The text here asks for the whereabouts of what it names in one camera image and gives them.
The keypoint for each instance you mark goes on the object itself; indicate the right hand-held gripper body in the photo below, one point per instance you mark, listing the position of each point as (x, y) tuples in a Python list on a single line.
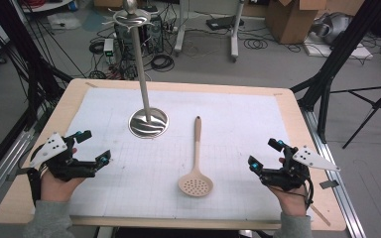
[(291, 173)]

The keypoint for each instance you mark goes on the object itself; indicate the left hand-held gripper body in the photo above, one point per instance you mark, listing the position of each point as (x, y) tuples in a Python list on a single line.
[(58, 165)]

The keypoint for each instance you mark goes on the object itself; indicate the beige slotted spoon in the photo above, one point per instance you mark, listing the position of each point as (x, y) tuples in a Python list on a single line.
[(195, 185)]

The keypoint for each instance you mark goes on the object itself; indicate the metal utensil stand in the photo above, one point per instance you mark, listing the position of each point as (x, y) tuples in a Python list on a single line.
[(142, 76)]

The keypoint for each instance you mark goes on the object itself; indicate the person's left hand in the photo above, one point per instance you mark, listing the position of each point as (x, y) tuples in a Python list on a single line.
[(57, 190)]

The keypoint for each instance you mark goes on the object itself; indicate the person's right hand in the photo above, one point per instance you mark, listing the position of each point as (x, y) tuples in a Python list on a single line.
[(292, 201)]

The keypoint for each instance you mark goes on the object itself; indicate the white grid mat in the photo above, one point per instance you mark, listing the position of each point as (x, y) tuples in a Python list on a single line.
[(238, 132)]

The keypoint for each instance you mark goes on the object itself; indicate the black tape piece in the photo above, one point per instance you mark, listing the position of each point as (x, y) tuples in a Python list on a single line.
[(329, 184)]

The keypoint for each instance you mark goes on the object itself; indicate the thin wooden stick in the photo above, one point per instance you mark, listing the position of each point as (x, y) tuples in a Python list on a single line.
[(320, 215)]

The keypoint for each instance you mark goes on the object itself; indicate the white power unit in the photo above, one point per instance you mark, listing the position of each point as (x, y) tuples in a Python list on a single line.
[(108, 49)]

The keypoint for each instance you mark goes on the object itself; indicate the black tripod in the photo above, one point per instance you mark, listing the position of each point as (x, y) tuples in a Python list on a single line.
[(375, 105)]

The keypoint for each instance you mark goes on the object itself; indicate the white stand leg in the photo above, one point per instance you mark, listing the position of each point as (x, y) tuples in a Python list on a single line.
[(180, 33), (234, 39)]

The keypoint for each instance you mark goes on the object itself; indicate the white flat board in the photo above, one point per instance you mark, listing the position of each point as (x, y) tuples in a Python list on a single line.
[(344, 53)]

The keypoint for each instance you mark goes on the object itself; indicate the black computer tower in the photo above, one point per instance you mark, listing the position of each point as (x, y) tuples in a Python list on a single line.
[(153, 36)]

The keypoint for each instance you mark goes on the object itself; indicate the brown cardboard box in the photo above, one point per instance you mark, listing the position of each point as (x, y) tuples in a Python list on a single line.
[(289, 23)]

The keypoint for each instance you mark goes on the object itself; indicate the silver grey bag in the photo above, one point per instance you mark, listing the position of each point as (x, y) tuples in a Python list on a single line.
[(332, 26)]

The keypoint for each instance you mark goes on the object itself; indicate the flat black device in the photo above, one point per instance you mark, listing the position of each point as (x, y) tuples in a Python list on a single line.
[(225, 22)]

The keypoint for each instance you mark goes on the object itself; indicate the aluminium rail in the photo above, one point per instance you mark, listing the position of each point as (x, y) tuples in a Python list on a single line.
[(330, 165), (3, 168)]

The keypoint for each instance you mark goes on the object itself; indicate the black metal frame post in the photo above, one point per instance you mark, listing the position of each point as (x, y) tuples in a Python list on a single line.
[(29, 76), (339, 53)]

